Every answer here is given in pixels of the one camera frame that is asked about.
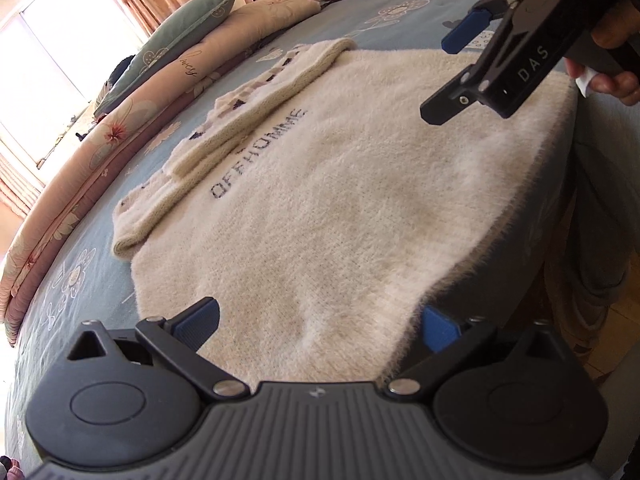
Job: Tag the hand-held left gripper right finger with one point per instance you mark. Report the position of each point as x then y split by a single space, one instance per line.
440 329

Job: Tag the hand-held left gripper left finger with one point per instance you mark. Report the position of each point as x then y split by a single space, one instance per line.
195 322

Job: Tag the pink floral folded quilt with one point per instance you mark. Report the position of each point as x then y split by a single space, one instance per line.
150 110

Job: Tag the blue floral bed sheet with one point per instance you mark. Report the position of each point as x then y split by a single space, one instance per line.
75 310

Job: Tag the dark cloth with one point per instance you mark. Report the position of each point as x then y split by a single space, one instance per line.
117 75

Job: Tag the window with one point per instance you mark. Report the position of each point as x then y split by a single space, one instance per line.
50 50

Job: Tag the teal floral pillow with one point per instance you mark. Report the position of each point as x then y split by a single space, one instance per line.
175 45

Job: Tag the cream fuzzy knit sweater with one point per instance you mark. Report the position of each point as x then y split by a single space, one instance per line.
350 185

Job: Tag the pink garment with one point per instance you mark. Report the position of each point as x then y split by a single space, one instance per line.
10 470

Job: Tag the person's right hand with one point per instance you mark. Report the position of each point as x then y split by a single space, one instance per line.
625 90

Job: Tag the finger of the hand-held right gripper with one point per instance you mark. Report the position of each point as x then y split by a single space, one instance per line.
462 32
445 105

